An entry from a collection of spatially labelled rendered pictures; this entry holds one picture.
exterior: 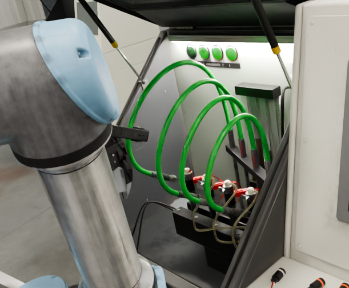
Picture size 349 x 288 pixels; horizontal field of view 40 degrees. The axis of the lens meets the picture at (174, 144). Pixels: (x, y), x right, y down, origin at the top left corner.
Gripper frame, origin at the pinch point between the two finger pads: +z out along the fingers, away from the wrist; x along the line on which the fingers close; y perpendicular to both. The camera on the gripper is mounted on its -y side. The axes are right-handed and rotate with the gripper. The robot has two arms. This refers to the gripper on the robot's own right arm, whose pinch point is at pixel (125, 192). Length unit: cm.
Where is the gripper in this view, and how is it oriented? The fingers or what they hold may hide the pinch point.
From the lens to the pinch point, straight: 113.1
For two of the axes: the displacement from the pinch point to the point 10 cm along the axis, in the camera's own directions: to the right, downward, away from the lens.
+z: 1.9, 9.0, 3.8
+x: 6.6, 1.8, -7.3
